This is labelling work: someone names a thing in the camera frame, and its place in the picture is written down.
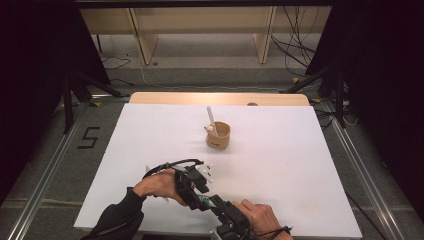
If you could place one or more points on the person's right hand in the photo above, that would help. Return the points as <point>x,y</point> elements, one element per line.
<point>263,220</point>

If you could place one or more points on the black tripod stand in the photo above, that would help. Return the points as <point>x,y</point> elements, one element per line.
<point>339,100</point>
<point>68,106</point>

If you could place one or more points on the black metal frame bar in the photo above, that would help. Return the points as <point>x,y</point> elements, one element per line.
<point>200,3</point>

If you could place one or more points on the white pen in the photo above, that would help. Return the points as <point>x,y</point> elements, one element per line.
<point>212,120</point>

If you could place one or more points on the tan pen holder with bear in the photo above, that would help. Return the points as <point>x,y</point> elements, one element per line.
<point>218,140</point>

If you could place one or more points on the beige wooden bench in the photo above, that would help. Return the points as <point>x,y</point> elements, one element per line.
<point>200,20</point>

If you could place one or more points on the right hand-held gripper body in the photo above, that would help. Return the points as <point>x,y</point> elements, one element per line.
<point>235,223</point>

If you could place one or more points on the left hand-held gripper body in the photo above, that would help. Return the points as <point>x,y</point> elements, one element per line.
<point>190,180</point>

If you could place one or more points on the metal floor rail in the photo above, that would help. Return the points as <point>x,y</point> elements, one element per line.
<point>43,190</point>
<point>366,186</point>

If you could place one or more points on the wooden table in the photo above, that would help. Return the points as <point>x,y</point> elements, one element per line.
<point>186,98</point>

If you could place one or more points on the black curtain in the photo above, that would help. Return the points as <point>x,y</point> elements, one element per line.
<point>33,66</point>
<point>383,83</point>

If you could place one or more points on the green and white glue stick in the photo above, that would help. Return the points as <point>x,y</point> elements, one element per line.
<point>205,200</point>

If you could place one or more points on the person's left hand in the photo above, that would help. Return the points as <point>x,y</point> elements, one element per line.
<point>160,185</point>

